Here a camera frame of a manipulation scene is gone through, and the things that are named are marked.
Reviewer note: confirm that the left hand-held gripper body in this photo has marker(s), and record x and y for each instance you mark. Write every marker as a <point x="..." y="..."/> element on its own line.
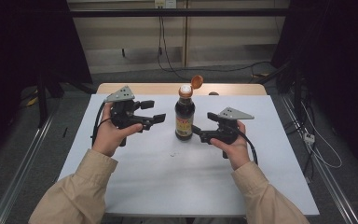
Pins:
<point x="122" y="113"/>

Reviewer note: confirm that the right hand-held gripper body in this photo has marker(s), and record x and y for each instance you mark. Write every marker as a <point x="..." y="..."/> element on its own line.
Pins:
<point x="227" y="127"/>

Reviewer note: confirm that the dark sauce bottle orange cap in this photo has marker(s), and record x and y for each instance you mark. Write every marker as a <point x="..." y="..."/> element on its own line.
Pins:
<point x="185" y="115"/>

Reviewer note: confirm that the person's left hand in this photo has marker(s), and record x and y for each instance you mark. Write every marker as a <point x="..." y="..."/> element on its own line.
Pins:
<point x="110" y="137"/>

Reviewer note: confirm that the person's right hand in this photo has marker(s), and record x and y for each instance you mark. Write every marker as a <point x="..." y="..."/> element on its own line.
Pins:
<point x="236" y="152"/>

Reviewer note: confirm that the white table cover board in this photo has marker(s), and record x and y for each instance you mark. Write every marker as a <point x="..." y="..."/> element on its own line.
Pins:
<point x="167" y="174"/>

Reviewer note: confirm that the small black floor object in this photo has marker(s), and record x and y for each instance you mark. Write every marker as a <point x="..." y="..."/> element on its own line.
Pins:
<point x="65" y="132"/>

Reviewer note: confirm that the black metal stand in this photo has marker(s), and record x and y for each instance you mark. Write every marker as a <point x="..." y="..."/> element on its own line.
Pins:
<point x="42" y="99"/>

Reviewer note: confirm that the white power strip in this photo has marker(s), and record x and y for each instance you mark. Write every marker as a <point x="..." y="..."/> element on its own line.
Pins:
<point x="309" y="138"/>

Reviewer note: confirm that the yellow floor object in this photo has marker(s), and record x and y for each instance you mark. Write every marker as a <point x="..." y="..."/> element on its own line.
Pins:
<point x="32" y="101"/>

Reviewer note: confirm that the black horizontal bar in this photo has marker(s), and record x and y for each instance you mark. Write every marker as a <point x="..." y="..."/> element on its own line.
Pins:
<point x="180" y="12"/>

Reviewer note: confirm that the black curtain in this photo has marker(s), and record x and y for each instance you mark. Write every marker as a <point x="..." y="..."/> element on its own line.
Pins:
<point x="18" y="46"/>
<point x="338" y="62"/>

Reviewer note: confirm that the white wall socket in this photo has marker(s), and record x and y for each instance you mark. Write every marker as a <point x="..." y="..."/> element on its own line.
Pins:
<point x="165" y="3"/>

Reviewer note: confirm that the aluminium floor rail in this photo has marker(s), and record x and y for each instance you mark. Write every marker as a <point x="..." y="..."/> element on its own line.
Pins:
<point x="326" y="174"/>
<point x="21" y="161"/>

